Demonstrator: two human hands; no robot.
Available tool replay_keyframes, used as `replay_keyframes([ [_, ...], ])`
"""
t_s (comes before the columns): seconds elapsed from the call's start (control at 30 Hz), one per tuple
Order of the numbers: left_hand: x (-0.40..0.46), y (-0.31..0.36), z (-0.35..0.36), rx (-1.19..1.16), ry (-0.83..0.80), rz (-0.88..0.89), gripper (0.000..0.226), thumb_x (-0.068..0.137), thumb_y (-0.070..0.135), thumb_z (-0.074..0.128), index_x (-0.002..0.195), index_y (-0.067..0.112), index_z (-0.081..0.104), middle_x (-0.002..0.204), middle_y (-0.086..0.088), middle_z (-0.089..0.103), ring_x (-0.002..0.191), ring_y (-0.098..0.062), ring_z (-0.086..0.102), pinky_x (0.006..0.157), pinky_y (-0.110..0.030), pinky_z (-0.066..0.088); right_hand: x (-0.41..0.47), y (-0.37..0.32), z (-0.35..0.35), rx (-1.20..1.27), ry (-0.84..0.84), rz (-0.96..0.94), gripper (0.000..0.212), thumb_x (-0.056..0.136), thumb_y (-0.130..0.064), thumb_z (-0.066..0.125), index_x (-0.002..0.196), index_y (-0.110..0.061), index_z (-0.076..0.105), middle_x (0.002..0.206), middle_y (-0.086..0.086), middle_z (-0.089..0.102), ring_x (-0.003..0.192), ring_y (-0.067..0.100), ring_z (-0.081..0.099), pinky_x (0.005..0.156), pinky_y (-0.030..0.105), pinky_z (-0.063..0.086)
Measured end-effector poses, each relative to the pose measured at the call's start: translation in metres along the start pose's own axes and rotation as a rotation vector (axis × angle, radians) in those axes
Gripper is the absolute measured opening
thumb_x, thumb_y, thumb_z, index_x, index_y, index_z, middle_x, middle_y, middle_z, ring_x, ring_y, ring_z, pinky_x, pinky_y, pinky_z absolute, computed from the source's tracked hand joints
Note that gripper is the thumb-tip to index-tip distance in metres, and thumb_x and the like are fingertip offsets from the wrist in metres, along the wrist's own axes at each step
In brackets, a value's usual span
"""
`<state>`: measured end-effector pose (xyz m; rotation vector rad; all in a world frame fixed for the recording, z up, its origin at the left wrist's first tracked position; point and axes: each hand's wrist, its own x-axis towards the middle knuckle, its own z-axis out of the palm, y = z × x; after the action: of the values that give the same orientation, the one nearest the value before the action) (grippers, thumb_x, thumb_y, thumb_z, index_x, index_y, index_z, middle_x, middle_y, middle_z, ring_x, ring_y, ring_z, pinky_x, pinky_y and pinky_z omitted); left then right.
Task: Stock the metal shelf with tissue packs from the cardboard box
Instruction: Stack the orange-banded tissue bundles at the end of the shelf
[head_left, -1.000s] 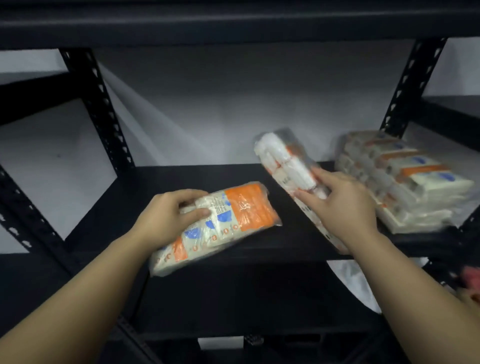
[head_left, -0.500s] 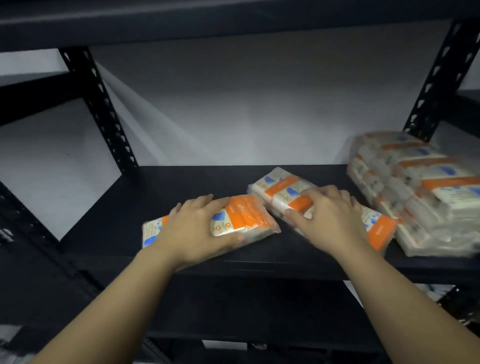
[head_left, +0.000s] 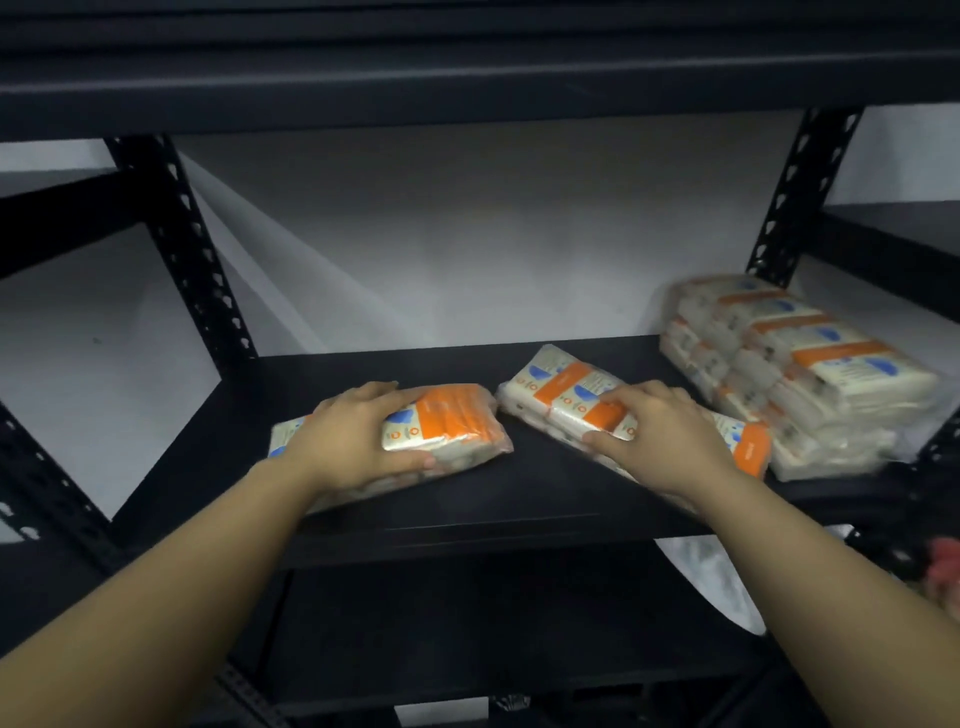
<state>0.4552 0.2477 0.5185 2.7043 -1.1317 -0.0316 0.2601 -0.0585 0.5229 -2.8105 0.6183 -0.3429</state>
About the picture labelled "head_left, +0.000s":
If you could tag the person's left hand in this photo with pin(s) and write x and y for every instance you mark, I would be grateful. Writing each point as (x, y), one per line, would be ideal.
(345, 442)

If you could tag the person's right hand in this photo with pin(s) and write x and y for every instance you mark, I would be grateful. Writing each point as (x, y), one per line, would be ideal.
(675, 450)

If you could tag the person's right forearm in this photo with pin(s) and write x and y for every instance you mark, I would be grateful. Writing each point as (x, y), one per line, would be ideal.
(825, 600)

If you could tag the person's left forearm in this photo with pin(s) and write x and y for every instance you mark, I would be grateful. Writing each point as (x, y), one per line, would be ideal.
(150, 615)

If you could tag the white cloth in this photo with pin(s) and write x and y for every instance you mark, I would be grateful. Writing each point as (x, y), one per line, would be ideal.
(712, 577)

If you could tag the pink cloth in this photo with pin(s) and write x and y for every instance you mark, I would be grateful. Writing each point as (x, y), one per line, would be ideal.
(945, 570)

